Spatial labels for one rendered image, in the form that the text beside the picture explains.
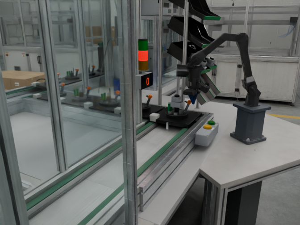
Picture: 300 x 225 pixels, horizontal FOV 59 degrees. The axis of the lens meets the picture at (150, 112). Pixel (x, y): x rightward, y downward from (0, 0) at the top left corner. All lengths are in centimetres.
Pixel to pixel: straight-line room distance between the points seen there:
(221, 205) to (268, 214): 128
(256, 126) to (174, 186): 65
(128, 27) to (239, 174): 85
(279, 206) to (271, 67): 333
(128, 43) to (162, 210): 61
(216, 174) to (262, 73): 437
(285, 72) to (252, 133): 403
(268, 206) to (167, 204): 167
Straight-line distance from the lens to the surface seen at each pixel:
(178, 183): 115
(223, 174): 125
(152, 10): 276
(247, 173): 129
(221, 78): 552
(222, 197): 128
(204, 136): 136
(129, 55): 66
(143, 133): 144
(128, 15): 66
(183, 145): 124
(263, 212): 254
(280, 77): 553
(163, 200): 106
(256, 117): 154
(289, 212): 263
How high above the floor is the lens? 150
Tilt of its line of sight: 19 degrees down
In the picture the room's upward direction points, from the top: straight up
